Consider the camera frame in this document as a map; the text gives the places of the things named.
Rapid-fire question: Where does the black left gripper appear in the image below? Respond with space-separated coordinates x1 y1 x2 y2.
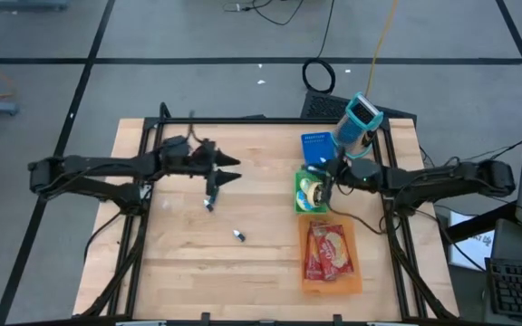
192 139 243 201

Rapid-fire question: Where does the blue marker with black cap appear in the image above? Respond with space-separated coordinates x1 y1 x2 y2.
203 186 220 213

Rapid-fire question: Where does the blue iced toy donut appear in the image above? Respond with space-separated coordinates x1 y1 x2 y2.
295 191 316 213

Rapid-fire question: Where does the red popcorn bag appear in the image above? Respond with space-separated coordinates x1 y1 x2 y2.
311 222 355 281
304 220 330 282

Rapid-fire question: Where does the blue plastic basket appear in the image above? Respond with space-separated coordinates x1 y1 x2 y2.
300 130 341 167

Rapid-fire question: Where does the green plastic basket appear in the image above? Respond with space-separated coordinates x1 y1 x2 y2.
293 168 335 216

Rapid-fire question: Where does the black perforated panel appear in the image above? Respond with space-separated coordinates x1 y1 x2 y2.
299 89 419 126

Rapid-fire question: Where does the orange plastic tray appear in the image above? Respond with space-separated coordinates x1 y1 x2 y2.
297 212 364 296

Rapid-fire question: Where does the white paper sheet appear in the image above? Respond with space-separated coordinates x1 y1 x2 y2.
448 210 497 272

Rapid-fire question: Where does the black keyboard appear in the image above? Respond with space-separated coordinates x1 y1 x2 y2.
484 256 522 319

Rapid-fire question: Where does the black aluminium table frame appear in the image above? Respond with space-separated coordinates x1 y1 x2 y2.
73 101 460 326

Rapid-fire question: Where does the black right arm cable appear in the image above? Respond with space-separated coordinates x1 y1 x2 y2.
327 206 388 236

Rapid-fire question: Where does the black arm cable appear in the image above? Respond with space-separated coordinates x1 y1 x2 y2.
327 206 388 236
187 110 210 149

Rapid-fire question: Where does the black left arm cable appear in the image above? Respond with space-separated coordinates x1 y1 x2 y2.
187 110 210 149

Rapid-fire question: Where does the black coiled floor cable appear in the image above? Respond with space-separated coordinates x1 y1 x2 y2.
301 0 337 95

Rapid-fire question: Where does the yellow cable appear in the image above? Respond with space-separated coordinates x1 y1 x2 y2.
363 0 401 99

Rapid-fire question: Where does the black floor cable with plug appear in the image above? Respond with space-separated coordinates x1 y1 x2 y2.
222 0 306 27

